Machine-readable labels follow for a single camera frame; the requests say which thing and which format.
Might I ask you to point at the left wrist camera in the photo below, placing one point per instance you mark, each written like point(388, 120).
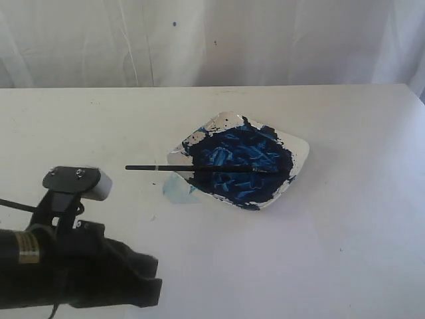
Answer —
point(88, 182)

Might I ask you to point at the white plate with blue paint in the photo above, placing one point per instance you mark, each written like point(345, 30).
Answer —
point(230, 139)

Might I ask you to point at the white backdrop cloth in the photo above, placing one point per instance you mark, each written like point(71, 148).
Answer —
point(211, 43)

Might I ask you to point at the black paintbrush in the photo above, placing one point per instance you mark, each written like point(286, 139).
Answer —
point(194, 168)

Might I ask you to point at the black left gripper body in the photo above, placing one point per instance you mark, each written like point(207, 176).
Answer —
point(89, 269)

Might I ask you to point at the white paper sheet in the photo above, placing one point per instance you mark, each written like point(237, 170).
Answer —
point(360, 257)

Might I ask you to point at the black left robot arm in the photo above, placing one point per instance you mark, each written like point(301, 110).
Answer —
point(25, 282)

